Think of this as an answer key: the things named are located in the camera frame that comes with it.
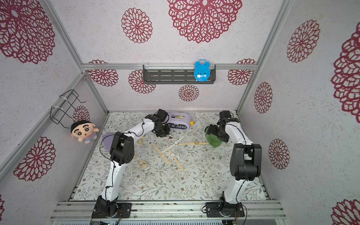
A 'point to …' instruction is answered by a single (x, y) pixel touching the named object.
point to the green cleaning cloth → (213, 140)
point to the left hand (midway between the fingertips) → (169, 133)
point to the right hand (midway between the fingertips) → (214, 133)
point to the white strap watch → (176, 142)
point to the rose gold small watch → (170, 137)
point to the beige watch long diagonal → (163, 155)
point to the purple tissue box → (179, 120)
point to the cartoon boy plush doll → (84, 131)
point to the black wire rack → (57, 114)
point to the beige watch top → (143, 163)
